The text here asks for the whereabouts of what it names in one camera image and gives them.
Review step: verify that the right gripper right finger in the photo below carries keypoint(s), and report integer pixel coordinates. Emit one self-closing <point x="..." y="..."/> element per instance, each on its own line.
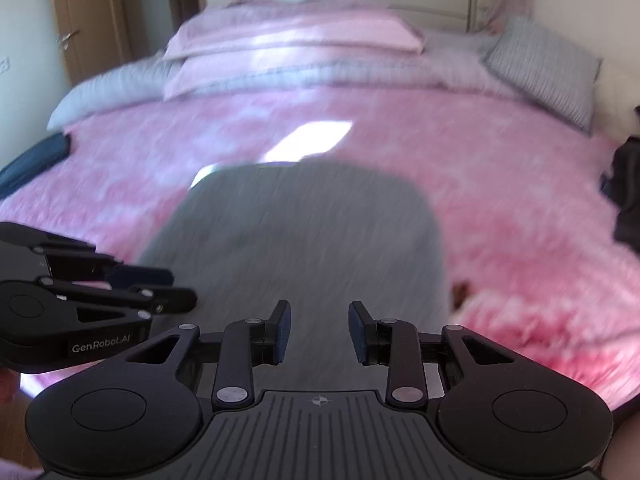
<point x="394" y="344"/>

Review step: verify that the white padded headboard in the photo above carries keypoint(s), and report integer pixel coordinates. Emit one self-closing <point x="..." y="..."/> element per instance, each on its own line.
<point x="616" y="99"/>

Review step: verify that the grey striped pillow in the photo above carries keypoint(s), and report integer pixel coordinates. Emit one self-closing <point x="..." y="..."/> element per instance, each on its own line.
<point x="547" y="69"/>

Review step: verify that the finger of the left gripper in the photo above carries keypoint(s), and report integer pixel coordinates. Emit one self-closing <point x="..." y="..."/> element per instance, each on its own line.
<point x="125" y="277"/>
<point x="160" y="300"/>

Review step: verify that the grey sweatpants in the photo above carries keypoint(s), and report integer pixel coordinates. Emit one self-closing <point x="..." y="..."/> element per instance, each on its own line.
<point x="318" y="234"/>

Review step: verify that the pink floral blanket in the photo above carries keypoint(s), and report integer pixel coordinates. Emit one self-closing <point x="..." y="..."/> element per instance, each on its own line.
<point x="517" y="194"/>

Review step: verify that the wooden door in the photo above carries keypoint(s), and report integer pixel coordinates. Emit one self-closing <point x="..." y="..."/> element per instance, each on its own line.
<point x="92" y="35"/>

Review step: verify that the pink pillow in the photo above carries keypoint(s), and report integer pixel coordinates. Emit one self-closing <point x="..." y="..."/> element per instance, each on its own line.
<point x="263" y="37"/>

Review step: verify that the navy blue garment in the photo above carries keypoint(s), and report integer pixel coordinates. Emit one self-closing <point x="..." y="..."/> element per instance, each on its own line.
<point x="37" y="160"/>

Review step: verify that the lilac striped duvet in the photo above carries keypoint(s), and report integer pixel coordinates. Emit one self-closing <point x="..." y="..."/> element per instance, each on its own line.
<point x="449" y="61"/>

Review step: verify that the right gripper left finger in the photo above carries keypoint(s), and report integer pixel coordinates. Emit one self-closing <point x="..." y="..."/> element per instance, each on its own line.
<point x="247" y="344"/>

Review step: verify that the black garment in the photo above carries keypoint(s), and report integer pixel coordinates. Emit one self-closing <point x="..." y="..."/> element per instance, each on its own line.
<point x="621" y="187"/>

